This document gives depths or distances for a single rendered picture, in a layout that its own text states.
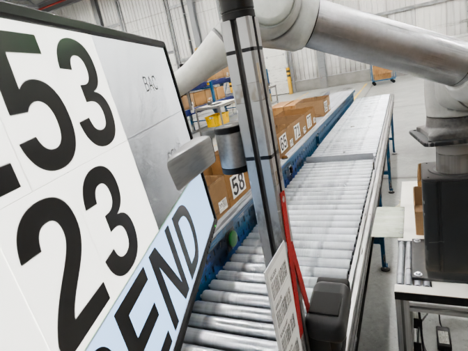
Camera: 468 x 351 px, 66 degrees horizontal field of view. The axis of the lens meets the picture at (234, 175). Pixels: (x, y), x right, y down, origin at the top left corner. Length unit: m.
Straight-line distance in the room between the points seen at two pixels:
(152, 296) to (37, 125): 0.17
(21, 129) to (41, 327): 0.10
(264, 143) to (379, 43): 0.44
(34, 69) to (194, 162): 0.29
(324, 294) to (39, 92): 0.56
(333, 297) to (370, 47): 0.52
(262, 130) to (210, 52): 0.49
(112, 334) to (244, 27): 0.37
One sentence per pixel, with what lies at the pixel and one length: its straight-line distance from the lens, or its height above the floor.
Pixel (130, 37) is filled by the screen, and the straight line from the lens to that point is 0.44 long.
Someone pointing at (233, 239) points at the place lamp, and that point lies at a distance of 1.55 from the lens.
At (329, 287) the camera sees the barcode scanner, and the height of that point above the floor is 1.09.
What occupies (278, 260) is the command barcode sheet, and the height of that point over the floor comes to 1.23.
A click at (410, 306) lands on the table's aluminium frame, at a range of 1.31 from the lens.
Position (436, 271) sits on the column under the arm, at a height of 0.76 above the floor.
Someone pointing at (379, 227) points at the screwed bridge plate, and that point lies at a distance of 1.65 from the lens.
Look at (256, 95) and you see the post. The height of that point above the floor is 1.45.
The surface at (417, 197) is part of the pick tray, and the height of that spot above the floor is 0.80.
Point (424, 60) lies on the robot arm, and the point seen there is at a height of 1.43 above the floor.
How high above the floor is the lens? 1.49
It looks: 16 degrees down
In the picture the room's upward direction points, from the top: 11 degrees counter-clockwise
